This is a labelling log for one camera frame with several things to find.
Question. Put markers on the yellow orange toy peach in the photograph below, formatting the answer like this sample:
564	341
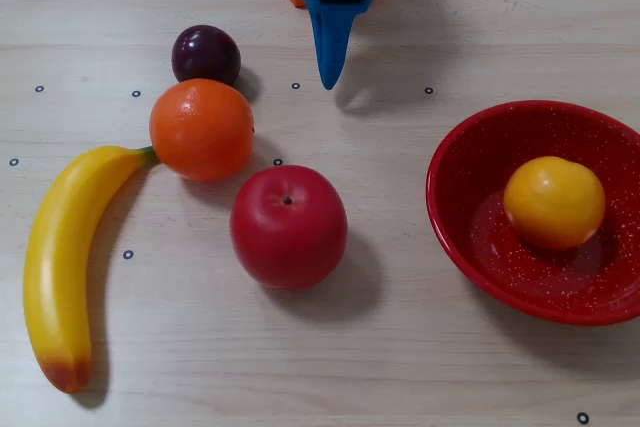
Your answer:
552	202

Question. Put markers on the red speckled enamel bowl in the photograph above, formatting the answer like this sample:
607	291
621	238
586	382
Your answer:
470	157

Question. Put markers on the dark purple toy plum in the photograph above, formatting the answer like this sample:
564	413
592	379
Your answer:
205	54

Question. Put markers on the toy orange fruit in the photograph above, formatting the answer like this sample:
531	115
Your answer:
200	129

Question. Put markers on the red toy apple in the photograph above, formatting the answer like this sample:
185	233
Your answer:
289	232

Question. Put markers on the yellow toy banana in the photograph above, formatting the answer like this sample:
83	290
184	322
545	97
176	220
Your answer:
55	257

